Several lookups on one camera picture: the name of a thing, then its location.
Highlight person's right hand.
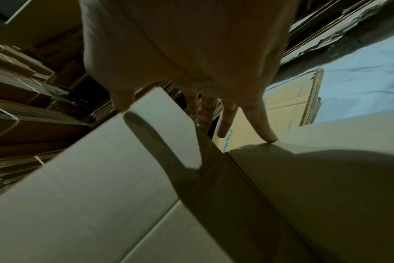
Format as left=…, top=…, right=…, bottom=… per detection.
left=80, top=0, right=302, bottom=144

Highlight brown cardboard box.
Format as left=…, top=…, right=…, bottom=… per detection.
left=0, top=87, right=394, bottom=263

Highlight stacks of flat cardboard bundles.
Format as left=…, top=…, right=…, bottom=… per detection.
left=0, top=0, right=380, bottom=198

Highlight yellow carton with blue print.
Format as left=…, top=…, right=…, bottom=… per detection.
left=213, top=67, right=325, bottom=153

